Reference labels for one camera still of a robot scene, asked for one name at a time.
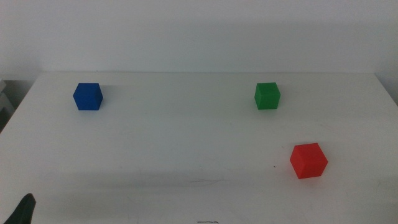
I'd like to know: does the blue cube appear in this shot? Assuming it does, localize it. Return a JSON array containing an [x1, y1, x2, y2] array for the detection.
[[72, 82, 104, 111]]

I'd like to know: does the green cube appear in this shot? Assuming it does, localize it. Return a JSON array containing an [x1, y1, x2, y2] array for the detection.
[[254, 82, 281, 110]]

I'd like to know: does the red cube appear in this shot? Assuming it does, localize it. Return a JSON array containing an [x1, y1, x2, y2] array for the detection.
[[289, 142, 329, 180]]

